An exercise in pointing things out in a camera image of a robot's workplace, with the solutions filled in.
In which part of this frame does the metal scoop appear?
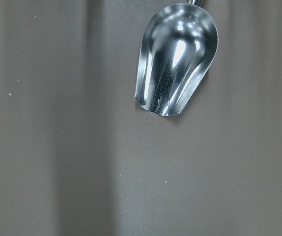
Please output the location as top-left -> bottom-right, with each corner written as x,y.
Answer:
135,0 -> 219,116

